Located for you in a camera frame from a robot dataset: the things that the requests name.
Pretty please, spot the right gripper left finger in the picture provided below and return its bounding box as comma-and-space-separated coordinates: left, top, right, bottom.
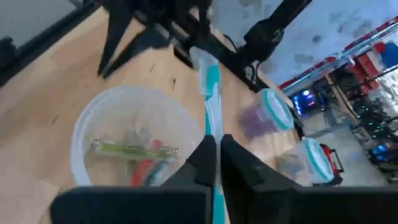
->
51, 135, 218, 224

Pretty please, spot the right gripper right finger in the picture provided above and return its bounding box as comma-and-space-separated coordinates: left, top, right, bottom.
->
220, 134, 398, 224

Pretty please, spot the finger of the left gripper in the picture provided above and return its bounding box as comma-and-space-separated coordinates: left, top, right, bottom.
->
97, 9, 134, 77
101, 26, 175, 78

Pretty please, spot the red brown candy stick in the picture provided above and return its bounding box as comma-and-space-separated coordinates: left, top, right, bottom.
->
130, 139, 165, 187

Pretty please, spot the small clear plastic container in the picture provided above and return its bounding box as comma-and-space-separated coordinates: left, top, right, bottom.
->
276, 138, 335, 187

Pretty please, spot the green red candy stick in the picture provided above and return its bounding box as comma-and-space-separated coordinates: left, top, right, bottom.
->
86, 135, 180, 160

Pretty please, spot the small teal-rimmed clear lid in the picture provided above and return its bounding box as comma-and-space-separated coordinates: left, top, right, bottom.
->
303, 138, 335, 184

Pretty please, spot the large clear bowl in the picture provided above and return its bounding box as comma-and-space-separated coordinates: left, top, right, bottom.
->
188, 45, 227, 224

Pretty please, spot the large clear plastic container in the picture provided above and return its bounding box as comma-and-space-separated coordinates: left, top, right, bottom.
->
70, 85, 205, 187

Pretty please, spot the medium clear plastic container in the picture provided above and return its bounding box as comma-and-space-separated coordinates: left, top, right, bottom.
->
241, 88, 295, 141

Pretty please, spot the red black trolley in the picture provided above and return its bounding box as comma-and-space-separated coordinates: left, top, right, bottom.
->
320, 143, 345, 184

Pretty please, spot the blue lit machine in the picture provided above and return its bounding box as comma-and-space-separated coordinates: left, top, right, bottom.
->
292, 90, 318, 118

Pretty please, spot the red storage shelf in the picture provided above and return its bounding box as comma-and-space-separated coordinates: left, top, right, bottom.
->
348, 42, 392, 94

